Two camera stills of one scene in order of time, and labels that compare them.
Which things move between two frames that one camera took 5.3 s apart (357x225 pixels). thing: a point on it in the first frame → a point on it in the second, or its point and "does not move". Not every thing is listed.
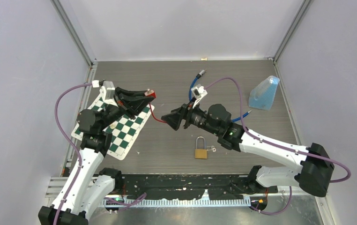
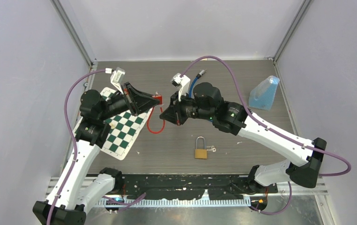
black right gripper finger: x=183 y=109 → x=174 y=99
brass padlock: x=200 y=153 does not move
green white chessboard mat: x=123 y=131 does not move
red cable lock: x=151 y=93 → x=158 y=98
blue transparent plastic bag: x=262 y=96 does not move
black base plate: x=234 y=186 does not move
